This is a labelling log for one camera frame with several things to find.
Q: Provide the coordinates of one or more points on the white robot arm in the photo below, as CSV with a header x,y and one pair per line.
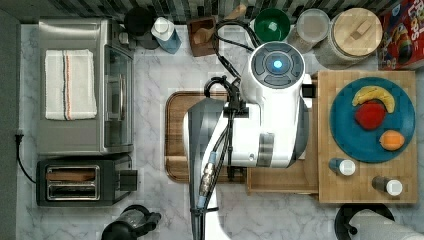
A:
x,y
260,119

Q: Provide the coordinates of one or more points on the brown wooden tray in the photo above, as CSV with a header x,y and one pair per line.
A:
x,y
176,163

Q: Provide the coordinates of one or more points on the wooden spoon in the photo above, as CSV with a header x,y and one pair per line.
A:
x,y
233,15

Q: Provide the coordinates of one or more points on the brown wooden utensil box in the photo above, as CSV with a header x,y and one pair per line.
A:
x,y
204,49

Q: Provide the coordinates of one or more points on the silver toaster oven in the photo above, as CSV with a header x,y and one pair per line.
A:
x,y
111,130

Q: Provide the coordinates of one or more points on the blue bottle white cap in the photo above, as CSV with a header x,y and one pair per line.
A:
x,y
166,35

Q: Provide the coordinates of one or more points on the green funnel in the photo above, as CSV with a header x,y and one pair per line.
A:
x,y
272,25

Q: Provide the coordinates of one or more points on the black round container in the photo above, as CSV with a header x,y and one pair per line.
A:
x,y
138,22

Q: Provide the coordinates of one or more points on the black kettle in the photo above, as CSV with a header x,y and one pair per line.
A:
x,y
135,221

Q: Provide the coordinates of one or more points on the clear-lidded grain jar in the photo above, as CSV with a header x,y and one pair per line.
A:
x,y
311,27

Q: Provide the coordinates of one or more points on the blue white-capped shaker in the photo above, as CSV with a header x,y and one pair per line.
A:
x,y
345,167

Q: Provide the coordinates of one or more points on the black toaster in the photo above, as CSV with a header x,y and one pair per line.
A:
x,y
85,181

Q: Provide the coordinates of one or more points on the white striped towel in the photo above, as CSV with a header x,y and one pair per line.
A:
x,y
69,82

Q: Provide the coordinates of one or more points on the blue plate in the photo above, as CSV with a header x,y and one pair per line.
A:
x,y
364,145

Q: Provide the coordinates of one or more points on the red apple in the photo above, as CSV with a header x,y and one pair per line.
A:
x,y
370,115

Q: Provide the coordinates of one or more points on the yellow banana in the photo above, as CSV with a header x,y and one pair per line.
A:
x,y
367,93

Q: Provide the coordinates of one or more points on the paper towel roll holder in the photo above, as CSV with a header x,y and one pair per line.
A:
x,y
370,222

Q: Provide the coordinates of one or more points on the wooden-lidded glass jar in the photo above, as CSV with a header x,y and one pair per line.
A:
x,y
353,35

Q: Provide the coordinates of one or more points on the orange fruit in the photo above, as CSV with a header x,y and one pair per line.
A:
x,y
392,140

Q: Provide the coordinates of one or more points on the dark white-capped shaker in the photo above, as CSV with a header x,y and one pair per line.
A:
x,y
393,187

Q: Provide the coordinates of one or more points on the red cereal box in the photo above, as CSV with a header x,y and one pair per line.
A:
x,y
402,44

